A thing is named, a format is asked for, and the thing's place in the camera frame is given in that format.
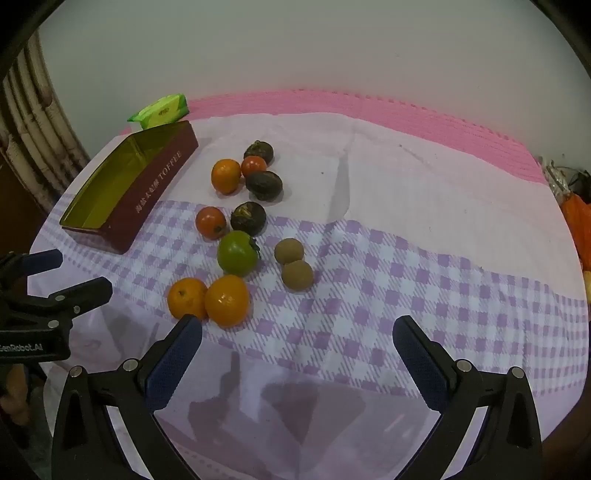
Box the brown wooden furniture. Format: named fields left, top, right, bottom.
left=0, top=148, right=47, bottom=257

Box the dark brown wrinkled fruit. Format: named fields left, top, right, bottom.
left=245, top=170, right=284, bottom=201
left=243, top=140, right=275, bottom=164
left=230, top=202, right=267, bottom=237

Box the orange plastic bag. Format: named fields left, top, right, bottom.
left=561, top=194, right=591, bottom=271

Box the green tissue pack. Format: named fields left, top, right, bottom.
left=127, top=93, right=191, bottom=130

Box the orange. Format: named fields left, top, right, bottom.
left=204, top=274, right=250, bottom=328
left=167, top=277, right=208, bottom=320
left=211, top=158, right=242, bottom=195

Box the purple checked cloth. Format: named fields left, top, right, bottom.
left=28, top=113, right=589, bottom=480

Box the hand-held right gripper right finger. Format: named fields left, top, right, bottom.
left=392, top=315, right=543, bottom=480

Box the person's left hand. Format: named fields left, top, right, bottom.
left=0, top=364, right=34, bottom=428

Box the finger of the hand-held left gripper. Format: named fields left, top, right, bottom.
left=9, top=277, right=114, bottom=320
left=0, top=249, right=64, bottom=296

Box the crinkled clear plastic bag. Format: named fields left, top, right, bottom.
left=538, top=157, right=591, bottom=204

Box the dark red tin box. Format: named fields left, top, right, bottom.
left=59, top=121, right=199, bottom=255

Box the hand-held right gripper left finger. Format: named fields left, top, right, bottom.
left=52, top=314, right=204, bottom=480

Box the brown kiwi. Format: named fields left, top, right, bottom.
left=281, top=260, right=315, bottom=292
left=274, top=238, right=305, bottom=265

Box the green persimmon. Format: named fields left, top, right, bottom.
left=217, top=231, right=262, bottom=278

